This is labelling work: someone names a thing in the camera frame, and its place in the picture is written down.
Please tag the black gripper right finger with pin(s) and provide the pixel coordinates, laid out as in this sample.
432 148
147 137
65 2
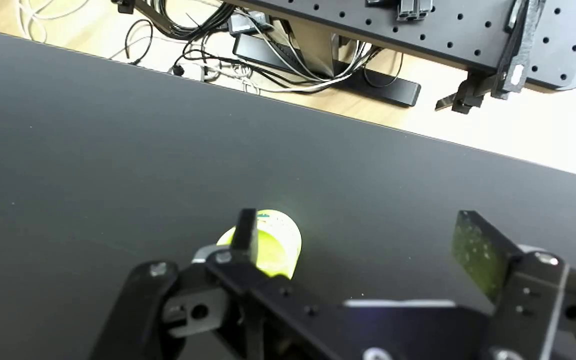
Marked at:
484 253

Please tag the black perforated breadboard table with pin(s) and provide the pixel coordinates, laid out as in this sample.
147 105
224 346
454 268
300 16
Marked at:
504 44

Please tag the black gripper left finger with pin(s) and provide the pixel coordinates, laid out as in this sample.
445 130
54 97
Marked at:
245 230

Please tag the green ceramic mug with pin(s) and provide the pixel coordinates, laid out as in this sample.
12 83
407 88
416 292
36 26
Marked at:
276 246

